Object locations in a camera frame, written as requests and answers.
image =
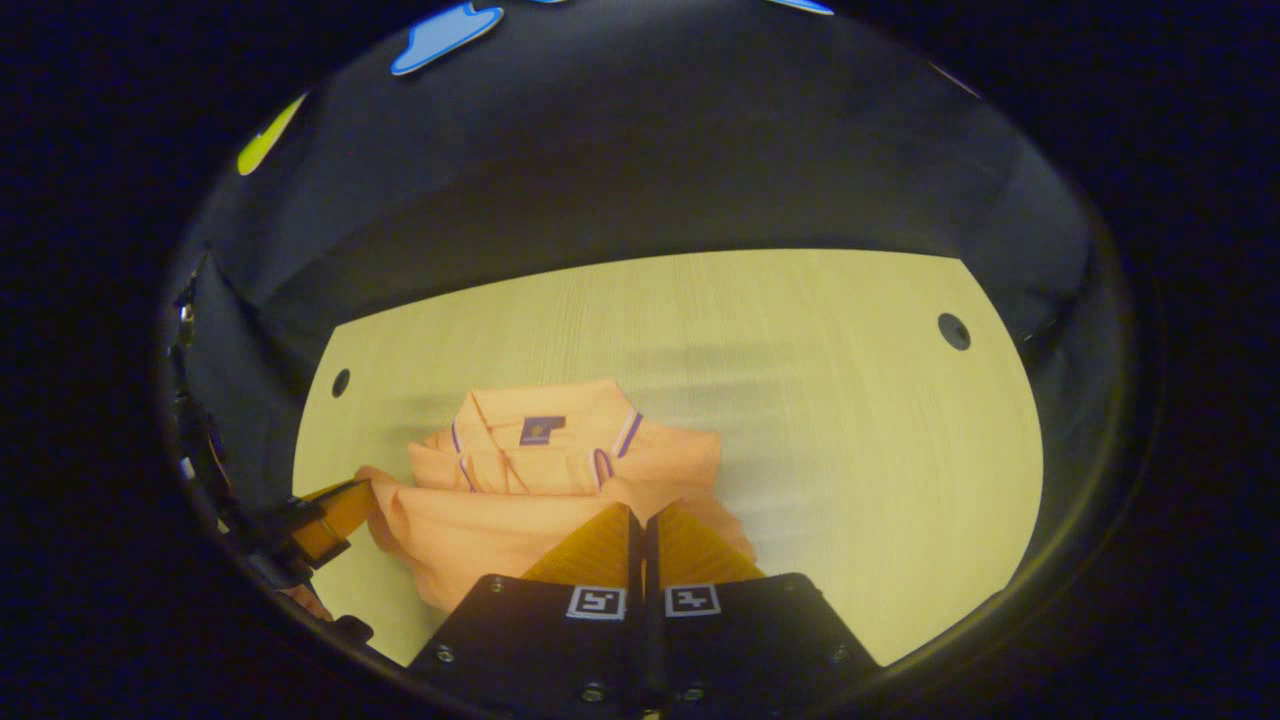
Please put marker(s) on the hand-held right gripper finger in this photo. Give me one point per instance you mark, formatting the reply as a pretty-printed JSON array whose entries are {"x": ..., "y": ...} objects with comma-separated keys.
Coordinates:
[
  {"x": 655, "y": 620},
  {"x": 632, "y": 620}
]

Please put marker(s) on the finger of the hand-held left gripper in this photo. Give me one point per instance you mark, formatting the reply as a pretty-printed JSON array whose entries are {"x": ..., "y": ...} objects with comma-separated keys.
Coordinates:
[{"x": 335, "y": 515}]

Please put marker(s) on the orange polo T-shirt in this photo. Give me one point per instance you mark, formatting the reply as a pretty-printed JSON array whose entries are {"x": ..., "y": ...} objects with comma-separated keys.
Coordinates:
[{"x": 520, "y": 470}]

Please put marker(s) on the black backdrop cloth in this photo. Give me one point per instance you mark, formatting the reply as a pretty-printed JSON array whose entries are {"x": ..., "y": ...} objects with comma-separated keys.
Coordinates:
[{"x": 650, "y": 150}]

